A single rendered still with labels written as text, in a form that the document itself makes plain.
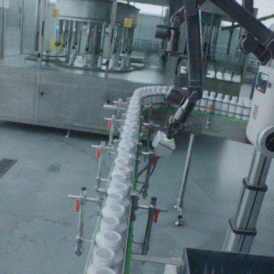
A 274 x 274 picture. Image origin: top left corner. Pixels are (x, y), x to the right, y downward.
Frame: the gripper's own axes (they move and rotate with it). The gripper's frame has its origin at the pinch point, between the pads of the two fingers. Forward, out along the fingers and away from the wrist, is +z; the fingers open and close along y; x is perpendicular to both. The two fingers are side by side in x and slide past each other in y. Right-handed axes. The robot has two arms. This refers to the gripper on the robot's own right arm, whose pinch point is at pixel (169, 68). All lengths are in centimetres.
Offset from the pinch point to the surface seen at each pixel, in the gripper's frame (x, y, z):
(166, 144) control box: 32.6, -1.0, 29.3
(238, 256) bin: 85, -25, 46
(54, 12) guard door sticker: -268, 136, -27
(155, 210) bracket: 86, 4, 31
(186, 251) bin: 85, -8, 46
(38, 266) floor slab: -4, 66, 140
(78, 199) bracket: 85, 27, 32
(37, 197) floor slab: -96, 94, 140
